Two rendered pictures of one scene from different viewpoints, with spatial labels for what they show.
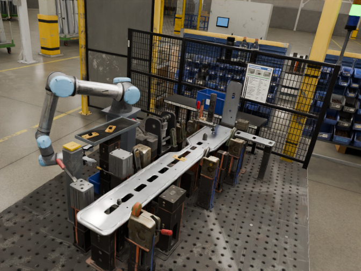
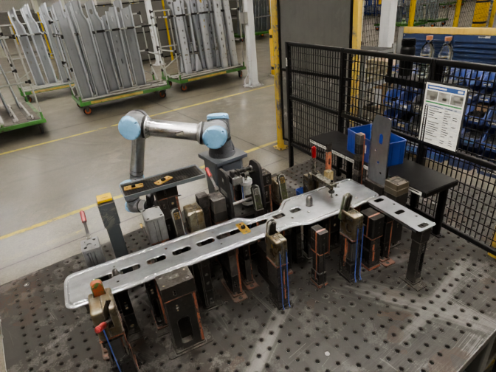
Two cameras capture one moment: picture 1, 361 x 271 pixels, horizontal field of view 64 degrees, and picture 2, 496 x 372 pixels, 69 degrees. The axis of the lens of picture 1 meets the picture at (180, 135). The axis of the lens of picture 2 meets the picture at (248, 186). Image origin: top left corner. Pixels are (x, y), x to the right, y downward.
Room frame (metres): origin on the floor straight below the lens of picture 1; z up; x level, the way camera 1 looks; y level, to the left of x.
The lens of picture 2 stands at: (0.53, -0.82, 1.87)
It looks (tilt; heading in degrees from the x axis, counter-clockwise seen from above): 28 degrees down; 38
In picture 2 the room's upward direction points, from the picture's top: 5 degrees counter-clockwise
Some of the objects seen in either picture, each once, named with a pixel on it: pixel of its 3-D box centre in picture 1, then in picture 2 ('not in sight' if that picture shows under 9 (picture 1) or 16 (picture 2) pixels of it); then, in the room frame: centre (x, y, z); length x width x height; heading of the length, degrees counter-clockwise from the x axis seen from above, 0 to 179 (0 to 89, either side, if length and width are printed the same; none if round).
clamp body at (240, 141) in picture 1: (232, 162); (350, 245); (1.77, -0.38, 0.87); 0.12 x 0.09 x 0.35; 62
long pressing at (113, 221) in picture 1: (178, 160); (239, 231); (1.49, -0.01, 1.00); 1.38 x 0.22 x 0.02; 152
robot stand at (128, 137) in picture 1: (121, 135); (226, 184); (1.94, 0.44, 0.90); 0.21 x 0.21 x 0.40; 71
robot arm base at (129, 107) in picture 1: (121, 102); (221, 145); (1.94, 0.44, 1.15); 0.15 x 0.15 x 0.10
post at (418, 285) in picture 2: (265, 161); (416, 255); (1.88, -0.63, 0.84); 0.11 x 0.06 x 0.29; 62
